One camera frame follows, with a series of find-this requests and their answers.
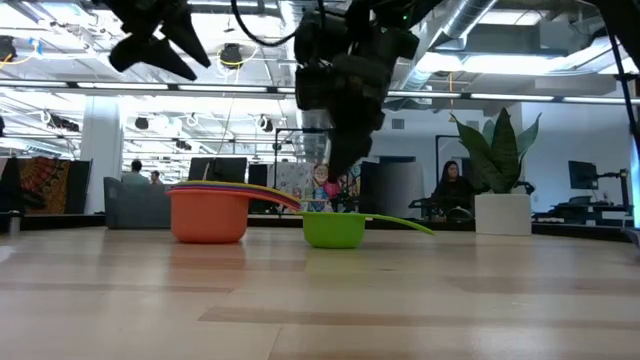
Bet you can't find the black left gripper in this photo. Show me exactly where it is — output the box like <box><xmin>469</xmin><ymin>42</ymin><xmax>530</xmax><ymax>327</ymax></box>
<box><xmin>93</xmin><ymin>0</ymin><xmax>212</xmax><ymax>82</ymax></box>

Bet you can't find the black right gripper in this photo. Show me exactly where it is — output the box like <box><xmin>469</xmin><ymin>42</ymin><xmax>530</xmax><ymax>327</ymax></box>
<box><xmin>294</xmin><ymin>11</ymin><xmax>421</xmax><ymax>183</ymax></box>

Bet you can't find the green measuring cup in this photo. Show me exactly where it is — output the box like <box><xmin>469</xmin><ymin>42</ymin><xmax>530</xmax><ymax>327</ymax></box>
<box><xmin>299</xmin><ymin>211</ymin><xmax>436</xmax><ymax>250</ymax></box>

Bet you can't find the yellow measuring cup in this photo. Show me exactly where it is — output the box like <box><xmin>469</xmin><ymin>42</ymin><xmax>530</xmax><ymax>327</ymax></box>
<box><xmin>172</xmin><ymin>179</ymin><xmax>290</xmax><ymax>202</ymax></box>

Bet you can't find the orange measuring cup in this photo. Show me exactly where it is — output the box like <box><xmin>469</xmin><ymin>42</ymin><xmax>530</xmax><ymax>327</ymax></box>
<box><xmin>166</xmin><ymin>188</ymin><xmax>303</xmax><ymax>245</ymax></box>

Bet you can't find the grey basket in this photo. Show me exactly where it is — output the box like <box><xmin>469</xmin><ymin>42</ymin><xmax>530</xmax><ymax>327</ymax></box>
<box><xmin>103</xmin><ymin>176</ymin><xmax>172</xmax><ymax>230</ymax></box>

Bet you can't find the black monitor on arm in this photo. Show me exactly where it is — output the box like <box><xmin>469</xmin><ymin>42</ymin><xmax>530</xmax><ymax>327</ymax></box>
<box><xmin>568</xmin><ymin>159</ymin><xmax>631</xmax><ymax>211</ymax></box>

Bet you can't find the colourful mural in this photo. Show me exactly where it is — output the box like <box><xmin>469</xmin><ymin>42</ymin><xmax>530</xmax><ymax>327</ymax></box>
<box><xmin>268</xmin><ymin>160</ymin><xmax>362</xmax><ymax>215</ymax></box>

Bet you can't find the dark grey cabinet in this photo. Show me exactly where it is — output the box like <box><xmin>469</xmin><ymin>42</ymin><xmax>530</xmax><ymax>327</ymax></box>
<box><xmin>359</xmin><ymin>155</ymin><xmax>425</xmax><ymax>219</ymax></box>

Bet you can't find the black ceiling sensor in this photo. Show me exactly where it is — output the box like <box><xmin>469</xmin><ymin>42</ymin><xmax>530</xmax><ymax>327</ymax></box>
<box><xmin>218</xmin><ymin>42</ymin><xmax>246</xmax><ymax>71</ymax></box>

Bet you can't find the black cabinet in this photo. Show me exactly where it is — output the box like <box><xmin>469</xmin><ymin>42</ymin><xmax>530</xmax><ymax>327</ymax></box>
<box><xmin>248</xmin><ymin>163</ymin><xmax>269</xmax><ymax>202</ymax></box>

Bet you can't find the long ceiling light strip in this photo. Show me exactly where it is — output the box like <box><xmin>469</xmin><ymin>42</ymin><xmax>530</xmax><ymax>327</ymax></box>
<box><xmin>562</xmin><ymin>96</ymin><xmax>640</xmax><ymax>106</ymax></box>
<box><xmin>469</xmin><ymin>92</ymin><xmax>555</xmax><ymax>103</ymax></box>
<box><xmin>387</xmin><ymin>89</ymin><xmax>462</xmax><ymax>100</ymax></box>

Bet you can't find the black monitor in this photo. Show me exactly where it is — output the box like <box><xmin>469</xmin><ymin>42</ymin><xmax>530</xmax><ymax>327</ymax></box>
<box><xmin>214</xmin><ymin>157</ymin><xmax>249</xmax><ymax>184</ymax></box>
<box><xmin>187</xmin><ymin>157</ymin><xmax>216</xmax><ymax>183</ymax></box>

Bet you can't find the white column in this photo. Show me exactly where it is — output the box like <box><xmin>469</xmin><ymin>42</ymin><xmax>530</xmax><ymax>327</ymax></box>
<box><xmin>79</xmin><ymin>96</ymin><xmax>125</xmax><ymax>215</ymax></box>

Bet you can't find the green plant in white pot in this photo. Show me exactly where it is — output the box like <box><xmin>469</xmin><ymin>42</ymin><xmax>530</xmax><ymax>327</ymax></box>
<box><xmin>449</xmin><ymin>107</ymin><xmax>544</xmax><ymax>236</ymax></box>

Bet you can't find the black panel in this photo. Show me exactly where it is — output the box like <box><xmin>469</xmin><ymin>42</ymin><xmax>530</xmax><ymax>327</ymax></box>
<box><xmin>67</xmin><ymin>159</ymin><xmax>93</xmax><ymax>215</ymax></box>

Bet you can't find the black desk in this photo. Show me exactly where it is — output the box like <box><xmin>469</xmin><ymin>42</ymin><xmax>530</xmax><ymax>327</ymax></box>
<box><xmin>532</xmin><ymin>199</ymin><xmax>635</xmax><ymax>224</ymax></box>

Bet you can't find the silver ventilation duct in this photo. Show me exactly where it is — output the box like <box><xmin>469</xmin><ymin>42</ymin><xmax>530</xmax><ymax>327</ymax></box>
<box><xmin>279</xmin><ymin>0</ymin><xmax>332</xmax><ymax>162</ymax></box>
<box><xmin>397</xmin><ymin>0</ymin><xmax>499</xmax><ymax>92</ymax></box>

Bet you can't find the black right camera cable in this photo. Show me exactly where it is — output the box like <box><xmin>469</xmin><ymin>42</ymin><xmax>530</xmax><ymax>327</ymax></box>
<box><xmin>229</xmin><ymin>0</ymin><xmax>302</xmax><ymax>48</ymax></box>

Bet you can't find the colourful wall tapestry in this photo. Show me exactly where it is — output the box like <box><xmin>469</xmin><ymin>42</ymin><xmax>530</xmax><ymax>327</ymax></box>
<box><xmin>0</xmin><ymin>156</ymin><xmax>71</xmax><ymax>216</ymax></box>

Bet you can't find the grey metal post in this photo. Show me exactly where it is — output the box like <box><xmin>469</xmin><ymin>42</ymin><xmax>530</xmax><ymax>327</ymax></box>
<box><xmin>0</xmin><ymin>209</ymin><xmax>25</xmax><ymax>235</ymax></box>

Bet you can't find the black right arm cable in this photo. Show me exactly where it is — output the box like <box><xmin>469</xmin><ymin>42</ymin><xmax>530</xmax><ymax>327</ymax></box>
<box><xmin>606</xmin><ymin>33</ymin><xmax>640</xmax><ymax>147</ymax></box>

